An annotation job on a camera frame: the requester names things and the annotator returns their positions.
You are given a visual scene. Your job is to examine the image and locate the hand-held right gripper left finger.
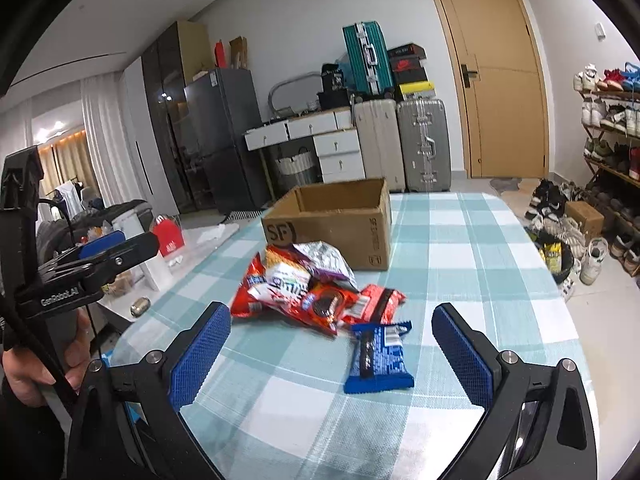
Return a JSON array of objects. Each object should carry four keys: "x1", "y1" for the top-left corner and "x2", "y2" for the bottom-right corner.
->
[{"x1": 67, "y1": 301, "x2": 236, "y2": 480}]

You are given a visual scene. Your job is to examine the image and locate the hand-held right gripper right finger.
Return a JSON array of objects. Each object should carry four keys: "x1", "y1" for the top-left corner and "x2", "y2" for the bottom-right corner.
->
[{"x1": 431, "y1": 303, "x2": 598, "y2": 480}]

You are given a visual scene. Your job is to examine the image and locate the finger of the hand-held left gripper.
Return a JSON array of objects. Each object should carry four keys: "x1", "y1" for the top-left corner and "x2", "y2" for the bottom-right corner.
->
[
  {"x1": 79, "y1": 231, "x2": 127, "y2": 260},
  {"x1": 37, "y1": 234, "x2": 161, "y2": 291}
]

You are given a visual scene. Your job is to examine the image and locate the blue snack packet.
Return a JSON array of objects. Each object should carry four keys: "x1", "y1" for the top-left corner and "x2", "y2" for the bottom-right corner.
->
[{"x1": 344, "y1": 321, "x2": 416, "y2": 395}]

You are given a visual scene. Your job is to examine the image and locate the red white snack packet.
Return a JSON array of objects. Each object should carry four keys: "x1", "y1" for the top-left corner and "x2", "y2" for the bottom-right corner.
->
[{"x1": 231, "y1": 252, "x2": 313, "y2": 320}]

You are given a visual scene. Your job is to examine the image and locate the orange snack packet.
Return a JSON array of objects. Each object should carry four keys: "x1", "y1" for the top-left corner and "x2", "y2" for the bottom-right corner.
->
[{"x1": 265, "y1": 245, "x2": 311, "y2": 272}]

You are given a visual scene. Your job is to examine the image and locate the red cookie packet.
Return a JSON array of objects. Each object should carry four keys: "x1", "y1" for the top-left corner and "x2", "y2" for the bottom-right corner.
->
[{"x1": 300, "y1": 282, "x2": 362, "y2": 337}]

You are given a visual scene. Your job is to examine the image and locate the silver purple snack packet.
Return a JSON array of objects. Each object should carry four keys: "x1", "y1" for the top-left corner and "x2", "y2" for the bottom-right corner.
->
[{"x1": 291, "y1": 241, "x2": 358, "y2": 291}]

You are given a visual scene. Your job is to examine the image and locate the brown cardboard box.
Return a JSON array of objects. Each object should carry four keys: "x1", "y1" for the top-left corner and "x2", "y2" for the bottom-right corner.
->
[{"x1": 261, "y1": 178, "x2": 393, "y2": 272}]

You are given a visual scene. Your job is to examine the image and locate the person's left forearm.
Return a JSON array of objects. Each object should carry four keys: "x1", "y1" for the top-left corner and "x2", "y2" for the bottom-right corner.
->
[{"x1": 0, "y1": 395, "x2": 76, "y2": 480}]

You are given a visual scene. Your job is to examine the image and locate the person's left hand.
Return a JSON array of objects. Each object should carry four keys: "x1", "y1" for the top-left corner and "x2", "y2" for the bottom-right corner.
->
[{"x1": 0, "y1": 305, "x2": 93, "y2": 408}]

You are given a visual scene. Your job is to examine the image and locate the black cushioned seat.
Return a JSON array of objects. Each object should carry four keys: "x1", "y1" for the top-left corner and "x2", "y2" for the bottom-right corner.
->
[{"x1": 37, "y1": 199, "x2": 156, "y2": 266}]

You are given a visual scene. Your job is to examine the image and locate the red gift bag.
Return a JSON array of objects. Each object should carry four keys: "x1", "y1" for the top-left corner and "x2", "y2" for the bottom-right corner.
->
[{"x1": 152, "y1": 215, "x2": 183, "y2": 259}]

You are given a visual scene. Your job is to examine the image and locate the white side table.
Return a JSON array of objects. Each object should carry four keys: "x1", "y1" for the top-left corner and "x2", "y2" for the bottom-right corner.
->
[{"x1": 102, "y1": 222, "x2": 241, "y2": 333}]

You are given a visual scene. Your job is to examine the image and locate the checkered tablecloth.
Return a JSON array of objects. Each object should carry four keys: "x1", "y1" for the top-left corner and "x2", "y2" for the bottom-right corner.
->
[{"x1": 107, "y1": 191, "x2": 593, "y2": 480}]

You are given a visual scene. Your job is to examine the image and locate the white curtain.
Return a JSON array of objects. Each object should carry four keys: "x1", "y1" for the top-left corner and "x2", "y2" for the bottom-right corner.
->
[{"x1": 80, "y1": 75, "x2": 151, "y2": 206}]

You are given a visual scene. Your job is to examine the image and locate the white cabinet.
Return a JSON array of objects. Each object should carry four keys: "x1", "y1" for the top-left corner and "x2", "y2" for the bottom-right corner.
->
[{"x1": 120, "y1": 57, "x2": 178, "y2": 216}]

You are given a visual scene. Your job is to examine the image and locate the yellow packet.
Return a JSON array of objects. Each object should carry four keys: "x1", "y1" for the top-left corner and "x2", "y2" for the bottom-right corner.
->
[{"x1": 542, "y1": 242, "x2": 563, "y2": 273}]

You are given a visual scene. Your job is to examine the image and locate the black bin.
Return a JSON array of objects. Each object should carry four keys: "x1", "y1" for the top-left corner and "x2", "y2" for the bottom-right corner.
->
[{"x1": 537, "y1": 237, "x2": 576, "y2": 286}]

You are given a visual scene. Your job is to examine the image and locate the dark glass wardrobe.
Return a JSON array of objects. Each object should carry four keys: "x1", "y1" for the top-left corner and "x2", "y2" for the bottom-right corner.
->
[{"x1": 141, "y1": 21, "x2": 213, "y2": 216}]

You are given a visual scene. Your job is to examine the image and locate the grey refrigerator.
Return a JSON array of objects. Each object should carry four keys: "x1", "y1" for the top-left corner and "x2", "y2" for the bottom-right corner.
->
[{"x1": 183, "y1": 67, "x2": 271, "y2": 216}]

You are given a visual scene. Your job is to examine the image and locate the white sneaker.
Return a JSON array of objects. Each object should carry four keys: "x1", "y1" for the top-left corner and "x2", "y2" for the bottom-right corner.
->
[{"x1": 580, "y1": 237, "x2": 610, "y2": 285}]

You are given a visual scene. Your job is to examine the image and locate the pile of shoes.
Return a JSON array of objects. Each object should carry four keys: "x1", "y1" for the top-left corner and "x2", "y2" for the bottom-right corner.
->
[{"x1": 524, "y1": 177, "x2": 591, "y2": 261}]

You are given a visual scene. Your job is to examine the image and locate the grey fluffy rug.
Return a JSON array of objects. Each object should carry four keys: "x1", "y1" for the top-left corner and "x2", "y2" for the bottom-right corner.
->
[{"x1": 490, "y1": 176, "x2": 523, "y2": 195}]

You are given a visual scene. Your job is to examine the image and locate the small cardboard box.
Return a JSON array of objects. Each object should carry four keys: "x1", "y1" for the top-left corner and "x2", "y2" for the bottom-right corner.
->
[{"x1": 565, "y1": 201, "x2": 606, "y2": 241}]

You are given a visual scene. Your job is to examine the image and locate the woven laundry basket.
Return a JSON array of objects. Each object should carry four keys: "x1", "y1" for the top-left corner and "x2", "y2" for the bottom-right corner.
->
[{"x1": 272, "y1": 147, "x2": 321, "y2": 188}]

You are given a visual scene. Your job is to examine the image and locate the silver suitcase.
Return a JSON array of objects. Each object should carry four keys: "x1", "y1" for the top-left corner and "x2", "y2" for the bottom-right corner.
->
[{"x1": 396, "y1": 97, "x2": 452, "y2": 193}]

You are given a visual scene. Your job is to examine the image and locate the beige suitcase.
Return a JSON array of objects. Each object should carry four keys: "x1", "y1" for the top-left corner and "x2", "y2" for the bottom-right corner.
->
[{"x1": 352, "y1": 99, "x2": 407, "y2": 193}]

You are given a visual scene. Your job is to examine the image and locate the white drawer desk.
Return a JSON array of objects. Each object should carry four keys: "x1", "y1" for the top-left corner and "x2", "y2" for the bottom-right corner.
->
[{"x1": 244, "y1": 107, "x2": 367, "y2": 186}]

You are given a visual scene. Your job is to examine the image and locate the wooden shoe rack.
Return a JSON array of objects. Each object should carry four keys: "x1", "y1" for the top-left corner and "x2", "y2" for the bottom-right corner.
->
[{"x1": 574, "y1": 62, "x2": 640, "y2": 278}]

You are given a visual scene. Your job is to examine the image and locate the black bag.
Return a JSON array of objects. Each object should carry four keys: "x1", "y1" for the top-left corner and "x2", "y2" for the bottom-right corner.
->
[{"x1": 317, "y1": 62, "x2": 351, "y2": 109}]

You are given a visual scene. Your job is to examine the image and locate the yellow black box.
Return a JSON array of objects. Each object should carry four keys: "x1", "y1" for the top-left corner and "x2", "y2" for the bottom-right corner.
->
[{"x1": 398, "y1": 81, "x2": 435, "y2": 102}]

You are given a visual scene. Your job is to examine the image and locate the dark shoe box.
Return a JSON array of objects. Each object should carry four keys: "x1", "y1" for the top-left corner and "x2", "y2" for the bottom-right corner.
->
[{"x1": 392, "y1": 70, "x2": 431, "y2": 86}]

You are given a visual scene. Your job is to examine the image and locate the black shoe box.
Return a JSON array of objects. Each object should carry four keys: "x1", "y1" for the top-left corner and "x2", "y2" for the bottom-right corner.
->
[{"x1": 387, "y1": 44, "x2": 427, "y2": 61}]

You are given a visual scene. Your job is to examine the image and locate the teal suitcase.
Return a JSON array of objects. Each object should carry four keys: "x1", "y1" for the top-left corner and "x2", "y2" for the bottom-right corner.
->
[{"x1": 342, "y1": 22, "x2": 396, "y2": 98}]

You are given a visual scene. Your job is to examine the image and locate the wooden door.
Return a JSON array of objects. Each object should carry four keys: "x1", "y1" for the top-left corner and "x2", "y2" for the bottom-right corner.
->
[{"x1": 422, "y1": 0, "x2": 551, "y2": 179}]

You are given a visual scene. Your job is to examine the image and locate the black cable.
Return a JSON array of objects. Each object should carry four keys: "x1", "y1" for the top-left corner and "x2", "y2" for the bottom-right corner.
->
[{"x1": 39, "y1": 197, "x2": 101, "y2": 361}]

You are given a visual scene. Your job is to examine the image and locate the grey metal frame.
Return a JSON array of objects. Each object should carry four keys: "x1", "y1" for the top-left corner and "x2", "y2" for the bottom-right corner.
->
[{"x1": 268, "y1": 72, "x2": 323, "y2": 116}]

